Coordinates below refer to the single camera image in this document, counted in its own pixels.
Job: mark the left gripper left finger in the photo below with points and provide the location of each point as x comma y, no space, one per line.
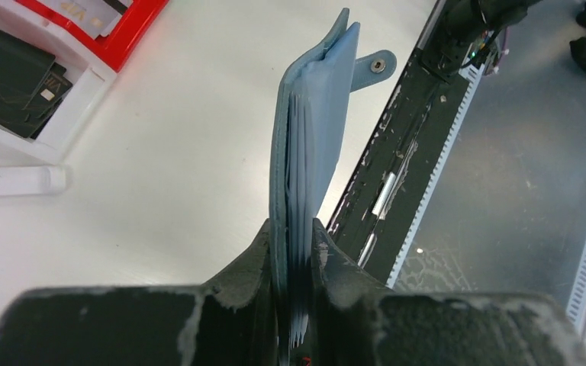
228,320

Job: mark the credit cards in red bin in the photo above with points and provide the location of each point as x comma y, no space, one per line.
97,18

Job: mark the blue card holder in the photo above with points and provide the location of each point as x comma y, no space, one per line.
309,124

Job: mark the white plastic bin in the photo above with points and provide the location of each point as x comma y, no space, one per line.
91,78

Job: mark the red plastic bin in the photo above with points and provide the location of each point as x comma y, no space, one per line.
114,49

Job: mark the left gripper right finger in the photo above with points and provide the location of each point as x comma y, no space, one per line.
356,320

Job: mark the white slotted cable duct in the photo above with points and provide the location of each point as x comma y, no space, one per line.
428,153

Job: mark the black cards in white bin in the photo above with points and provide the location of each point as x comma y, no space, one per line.
32,86

